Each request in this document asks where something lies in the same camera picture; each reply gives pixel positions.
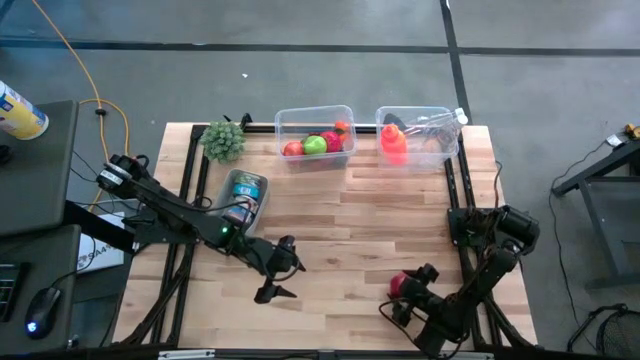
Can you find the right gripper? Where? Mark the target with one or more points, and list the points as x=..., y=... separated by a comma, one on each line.
x=425, y=300

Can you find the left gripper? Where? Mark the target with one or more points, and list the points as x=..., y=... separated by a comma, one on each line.
x=275, y=260

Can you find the red pomegranate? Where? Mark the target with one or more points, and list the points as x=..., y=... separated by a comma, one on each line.
x=397, y=284
x=332, y=141

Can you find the blue red food can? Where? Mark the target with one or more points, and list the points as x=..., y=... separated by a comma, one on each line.
x=237, y=216

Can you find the red white food can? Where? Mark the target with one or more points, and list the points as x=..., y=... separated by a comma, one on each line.
x=247, y=202

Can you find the teal food can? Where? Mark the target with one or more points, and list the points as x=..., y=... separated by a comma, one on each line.
x=246, y=191

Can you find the dark green food can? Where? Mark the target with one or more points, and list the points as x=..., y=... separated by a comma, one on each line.
x=247, y=179

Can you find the red apple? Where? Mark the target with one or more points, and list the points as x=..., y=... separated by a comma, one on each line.
x=293, y=148

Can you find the green pear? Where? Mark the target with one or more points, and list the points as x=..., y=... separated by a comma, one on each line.
x=315, y=145

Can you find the clear plastic storage bin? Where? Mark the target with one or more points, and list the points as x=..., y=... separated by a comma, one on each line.
x=300, y=120
x=440, y=160

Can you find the coral plastic squeeze bottle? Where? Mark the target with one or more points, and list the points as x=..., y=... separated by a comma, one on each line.
x=394, y=146

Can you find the clear bottle white cap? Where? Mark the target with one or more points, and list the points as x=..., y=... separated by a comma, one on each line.
x=445, y=120
x=432, y=145

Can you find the orange mandarin pair with leaf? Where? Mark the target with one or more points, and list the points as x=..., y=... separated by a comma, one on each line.
x=342, y=126

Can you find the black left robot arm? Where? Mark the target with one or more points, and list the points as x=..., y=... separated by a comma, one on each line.
x=170, y=207

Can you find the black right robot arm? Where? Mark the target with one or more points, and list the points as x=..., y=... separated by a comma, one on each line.
x=490, y=260

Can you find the clear tray with cans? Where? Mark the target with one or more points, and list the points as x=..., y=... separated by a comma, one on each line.
x=225, y=192

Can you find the green artificial plant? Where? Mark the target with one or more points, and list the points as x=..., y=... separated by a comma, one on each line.
x=223, y=141

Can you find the white printed sign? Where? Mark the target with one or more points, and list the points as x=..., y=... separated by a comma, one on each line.
x=100, y=250

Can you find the black metal stand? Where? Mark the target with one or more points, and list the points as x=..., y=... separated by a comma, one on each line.
x=605, y=210

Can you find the black computer mouse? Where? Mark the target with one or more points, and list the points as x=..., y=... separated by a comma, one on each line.
x=42, y=312

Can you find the white tag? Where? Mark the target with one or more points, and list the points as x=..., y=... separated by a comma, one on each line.
x=615, y=140

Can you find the black side desk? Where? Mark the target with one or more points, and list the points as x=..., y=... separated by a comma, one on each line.
x=35, y=175

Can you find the black keyboard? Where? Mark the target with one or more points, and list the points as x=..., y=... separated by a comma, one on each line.
x=9, y=292

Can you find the yellow tool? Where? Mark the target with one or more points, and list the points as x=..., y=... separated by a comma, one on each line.
x=632, y=131

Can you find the yellow wipes canister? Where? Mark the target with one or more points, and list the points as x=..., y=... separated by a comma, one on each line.
x=20, y=115

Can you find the black aluminium table frame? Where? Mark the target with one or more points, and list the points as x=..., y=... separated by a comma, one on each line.
x=452, y=160

